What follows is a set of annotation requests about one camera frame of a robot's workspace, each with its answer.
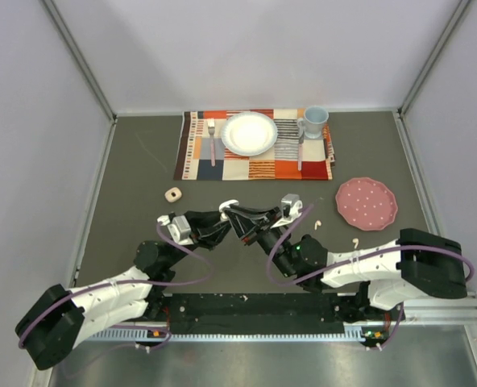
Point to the multicoloured patchwork placemat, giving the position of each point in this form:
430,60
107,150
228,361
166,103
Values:
278,163

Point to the grey slotted cable duct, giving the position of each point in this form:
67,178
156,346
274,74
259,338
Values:
354,334

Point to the aluminium frame post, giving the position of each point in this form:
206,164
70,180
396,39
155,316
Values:
78,57
453,23

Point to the pink handled metal fork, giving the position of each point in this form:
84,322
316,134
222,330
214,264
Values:
211,131

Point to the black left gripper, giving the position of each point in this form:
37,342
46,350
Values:
205,232

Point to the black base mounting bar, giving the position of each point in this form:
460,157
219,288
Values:
254,313

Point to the white plate with blue rim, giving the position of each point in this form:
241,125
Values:
249,133

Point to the aluminium frame post right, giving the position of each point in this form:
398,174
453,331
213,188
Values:
453,23

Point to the light blue mug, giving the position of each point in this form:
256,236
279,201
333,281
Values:
313,121

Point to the pink handled knife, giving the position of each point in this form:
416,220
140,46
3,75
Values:
300,152

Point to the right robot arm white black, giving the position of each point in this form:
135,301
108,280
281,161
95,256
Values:
414,265

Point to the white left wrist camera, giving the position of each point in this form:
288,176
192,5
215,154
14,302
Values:
178,228

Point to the white glossy charging case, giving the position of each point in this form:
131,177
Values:
226,206

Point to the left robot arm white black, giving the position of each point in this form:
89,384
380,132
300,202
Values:
62,318

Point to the aluminium frame post left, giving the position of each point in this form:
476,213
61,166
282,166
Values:
78,57

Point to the beige case with black oval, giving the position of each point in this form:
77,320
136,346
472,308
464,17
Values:
173,195

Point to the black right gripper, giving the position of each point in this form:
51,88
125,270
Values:
244,223

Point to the pink dotted plate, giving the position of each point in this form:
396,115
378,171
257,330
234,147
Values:
366,204

